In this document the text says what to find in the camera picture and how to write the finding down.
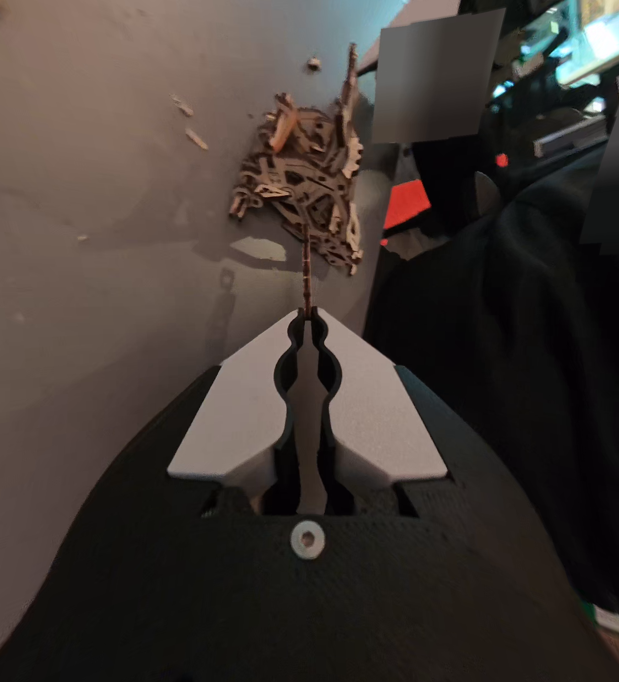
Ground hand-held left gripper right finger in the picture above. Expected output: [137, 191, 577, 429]
[311, 307, 450, 505]

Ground wooden buggy model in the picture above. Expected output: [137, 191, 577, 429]
[228, 43, 364, 277]

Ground red fabric item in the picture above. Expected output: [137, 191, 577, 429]
[383, 180, 431, 230]

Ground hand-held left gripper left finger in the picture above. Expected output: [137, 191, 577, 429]
[167, 309, 305, 513]

